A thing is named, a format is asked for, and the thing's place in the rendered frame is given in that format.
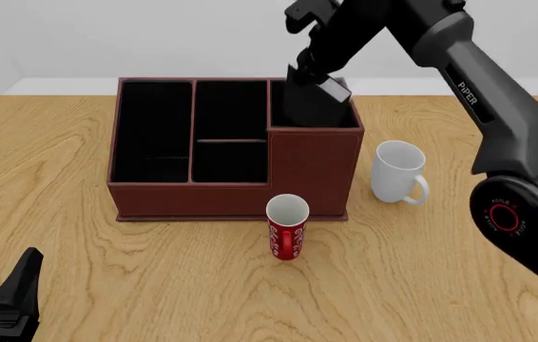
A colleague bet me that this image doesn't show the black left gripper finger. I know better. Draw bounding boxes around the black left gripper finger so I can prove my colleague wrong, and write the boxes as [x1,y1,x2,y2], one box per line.
[0,246,45,316]

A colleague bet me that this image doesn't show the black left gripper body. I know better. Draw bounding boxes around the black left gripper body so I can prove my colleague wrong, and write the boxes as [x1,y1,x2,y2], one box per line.
[0,308,42,342]

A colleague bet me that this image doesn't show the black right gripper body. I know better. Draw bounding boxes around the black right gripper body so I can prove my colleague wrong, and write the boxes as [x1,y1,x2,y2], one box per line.
[287,45,347,86]

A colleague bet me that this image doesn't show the black book with white pages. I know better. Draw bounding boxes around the black book with white pages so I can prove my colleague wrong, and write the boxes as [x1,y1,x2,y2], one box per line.
[281,73,354,128]

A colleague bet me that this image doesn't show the red-brown desk caddy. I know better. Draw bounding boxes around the red-brown desk caddy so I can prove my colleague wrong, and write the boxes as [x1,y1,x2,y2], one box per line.
[106,76,366,223]

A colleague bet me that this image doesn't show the red mug with white pattern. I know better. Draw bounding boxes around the red mug with white pattern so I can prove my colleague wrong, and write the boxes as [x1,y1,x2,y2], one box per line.
[265,193,311,262]

